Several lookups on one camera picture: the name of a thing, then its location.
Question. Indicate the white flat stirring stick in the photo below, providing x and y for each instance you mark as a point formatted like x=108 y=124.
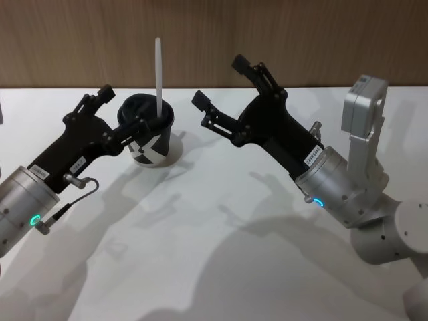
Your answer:
x=159 y=77

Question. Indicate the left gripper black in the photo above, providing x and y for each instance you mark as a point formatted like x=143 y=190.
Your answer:
x=80 y=140

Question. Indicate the black paper cup white print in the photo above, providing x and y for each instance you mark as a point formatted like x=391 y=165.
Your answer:
x=157 y=147

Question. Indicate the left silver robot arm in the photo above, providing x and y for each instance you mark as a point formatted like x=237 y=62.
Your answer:
x=23 y=200

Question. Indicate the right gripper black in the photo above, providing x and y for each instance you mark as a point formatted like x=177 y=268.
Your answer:
x=272 y=127

